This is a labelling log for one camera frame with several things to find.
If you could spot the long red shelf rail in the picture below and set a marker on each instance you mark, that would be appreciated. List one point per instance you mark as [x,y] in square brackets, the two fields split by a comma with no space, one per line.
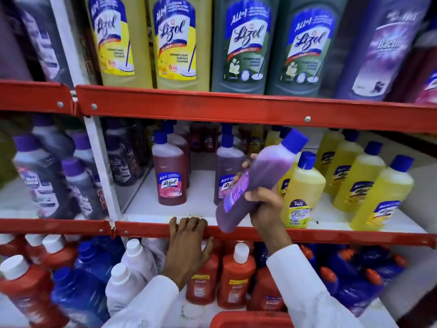
[327,237]
[239,107]

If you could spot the pink labelled cleaner bottle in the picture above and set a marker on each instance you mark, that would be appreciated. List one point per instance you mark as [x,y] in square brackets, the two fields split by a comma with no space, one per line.
[420,75]

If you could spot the person's left forearm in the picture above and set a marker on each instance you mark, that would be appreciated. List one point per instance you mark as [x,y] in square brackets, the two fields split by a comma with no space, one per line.
[143,304]

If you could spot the purple cleaner bottle blue cap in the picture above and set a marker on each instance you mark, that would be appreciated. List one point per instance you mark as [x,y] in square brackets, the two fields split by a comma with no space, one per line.
[259,174]

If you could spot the large dark grey bottle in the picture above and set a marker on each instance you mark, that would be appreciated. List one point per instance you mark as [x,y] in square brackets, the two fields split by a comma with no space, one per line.
[13,47]

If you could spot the person's left little finger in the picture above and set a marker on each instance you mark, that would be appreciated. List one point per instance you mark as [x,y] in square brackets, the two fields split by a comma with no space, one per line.
[173,226]

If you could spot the person's right thumb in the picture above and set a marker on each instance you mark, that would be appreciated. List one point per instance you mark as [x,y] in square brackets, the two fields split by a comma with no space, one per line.
[257,194]

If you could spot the large yellow cleaner bottle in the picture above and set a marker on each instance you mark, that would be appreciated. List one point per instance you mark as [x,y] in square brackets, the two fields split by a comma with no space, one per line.
[181,40]
[117,40]

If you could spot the mauve cleaner bottle blue cap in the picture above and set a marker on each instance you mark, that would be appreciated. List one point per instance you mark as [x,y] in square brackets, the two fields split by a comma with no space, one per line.
[227,163]

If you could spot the large dark bottle purple label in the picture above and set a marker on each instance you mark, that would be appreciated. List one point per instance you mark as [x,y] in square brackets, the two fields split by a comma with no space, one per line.
[42,40]

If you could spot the large purple cleaner bottle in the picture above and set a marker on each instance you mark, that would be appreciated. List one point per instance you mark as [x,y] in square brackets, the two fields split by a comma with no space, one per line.
[382,51]

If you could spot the group of blue bottles orange caps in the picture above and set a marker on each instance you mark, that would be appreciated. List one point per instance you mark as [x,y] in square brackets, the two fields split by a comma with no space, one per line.
[355,276]

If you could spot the white shelf upright post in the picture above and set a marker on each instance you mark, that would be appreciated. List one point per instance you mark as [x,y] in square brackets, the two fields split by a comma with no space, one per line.
[99,157]

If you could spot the pink cleaner bottle blue cap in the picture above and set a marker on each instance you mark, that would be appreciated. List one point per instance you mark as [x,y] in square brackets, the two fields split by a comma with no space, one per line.
[182,143]
[169,177]

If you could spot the person's left middle finger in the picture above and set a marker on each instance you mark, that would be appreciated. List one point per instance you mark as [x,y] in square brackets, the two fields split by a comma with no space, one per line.
[192,226]

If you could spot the person's left thumb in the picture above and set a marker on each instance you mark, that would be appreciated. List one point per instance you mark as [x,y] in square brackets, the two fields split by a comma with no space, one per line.
[207,251]

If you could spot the group of yellow cleaner bottles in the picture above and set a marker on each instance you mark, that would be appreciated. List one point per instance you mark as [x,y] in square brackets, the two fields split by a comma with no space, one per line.
[362,181]

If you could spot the short red shelf rail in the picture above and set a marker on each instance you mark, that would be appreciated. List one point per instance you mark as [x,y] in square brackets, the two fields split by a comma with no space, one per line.
[51,226]
[34,95]

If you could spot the large green cleaner bottle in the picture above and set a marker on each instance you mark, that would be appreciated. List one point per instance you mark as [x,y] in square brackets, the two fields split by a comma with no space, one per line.
[305,47]
[244,44]

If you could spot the red bottle white cap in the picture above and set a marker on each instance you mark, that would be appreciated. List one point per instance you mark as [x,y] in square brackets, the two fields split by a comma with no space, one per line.
[10,244]
[30,293]
[58,254]
[33,247]

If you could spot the person's right hand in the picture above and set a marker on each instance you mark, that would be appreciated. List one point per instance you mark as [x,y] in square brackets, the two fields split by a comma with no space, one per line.
[269,211]

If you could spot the red plastic basket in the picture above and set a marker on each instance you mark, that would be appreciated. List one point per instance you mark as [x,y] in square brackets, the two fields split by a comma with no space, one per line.
[251,320]

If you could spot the person's right forearm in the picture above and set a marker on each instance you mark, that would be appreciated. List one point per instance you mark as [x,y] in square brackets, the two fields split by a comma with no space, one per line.
[304,286]

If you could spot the row of small dark bottles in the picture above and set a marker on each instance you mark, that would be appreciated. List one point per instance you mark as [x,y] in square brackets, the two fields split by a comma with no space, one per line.
[205,136]

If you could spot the person's left hand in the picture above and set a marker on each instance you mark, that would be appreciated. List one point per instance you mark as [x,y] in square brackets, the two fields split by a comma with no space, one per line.
[184,256]

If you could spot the white bottle purple cap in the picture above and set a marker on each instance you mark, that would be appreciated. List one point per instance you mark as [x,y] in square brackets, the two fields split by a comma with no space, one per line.
[83,191]
[42,181]
[85,150]
[53,140]

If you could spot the dark bottle purple cap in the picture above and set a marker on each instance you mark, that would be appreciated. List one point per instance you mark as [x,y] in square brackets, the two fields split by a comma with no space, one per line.
[119,160]

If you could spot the white shelf board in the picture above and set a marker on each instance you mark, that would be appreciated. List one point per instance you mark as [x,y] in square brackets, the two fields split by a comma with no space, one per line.
[201,191]

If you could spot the orange cleaner bottle white cap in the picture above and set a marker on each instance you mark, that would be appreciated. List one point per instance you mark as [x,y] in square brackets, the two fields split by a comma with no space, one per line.
[235,280]
[203,283]
[264,293]

